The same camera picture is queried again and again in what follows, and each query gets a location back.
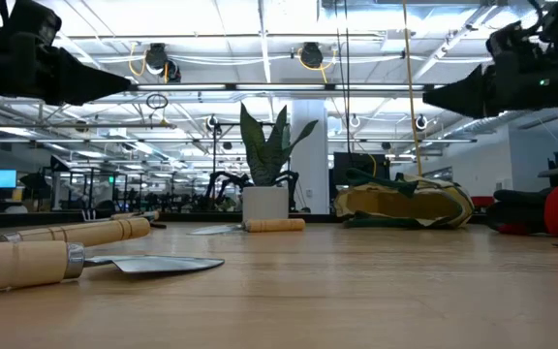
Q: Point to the canvas gardening bag green trim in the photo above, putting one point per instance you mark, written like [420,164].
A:
[405,206]

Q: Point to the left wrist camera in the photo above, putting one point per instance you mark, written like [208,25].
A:
[37,19]

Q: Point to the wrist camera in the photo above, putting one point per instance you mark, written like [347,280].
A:
[514,41]
[37,19]

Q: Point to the snake plant in white pot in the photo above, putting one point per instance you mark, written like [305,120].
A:
[265,203]

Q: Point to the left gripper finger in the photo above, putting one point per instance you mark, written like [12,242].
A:
[85,82]

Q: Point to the white building column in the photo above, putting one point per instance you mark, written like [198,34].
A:
[310,160]

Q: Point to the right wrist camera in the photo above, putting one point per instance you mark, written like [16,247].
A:
[514,41]

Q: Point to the red storage bin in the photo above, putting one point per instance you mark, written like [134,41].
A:
[483,201]

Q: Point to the black background panel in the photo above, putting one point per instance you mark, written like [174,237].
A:
[344,165]

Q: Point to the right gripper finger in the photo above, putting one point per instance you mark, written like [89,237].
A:
[468,92]

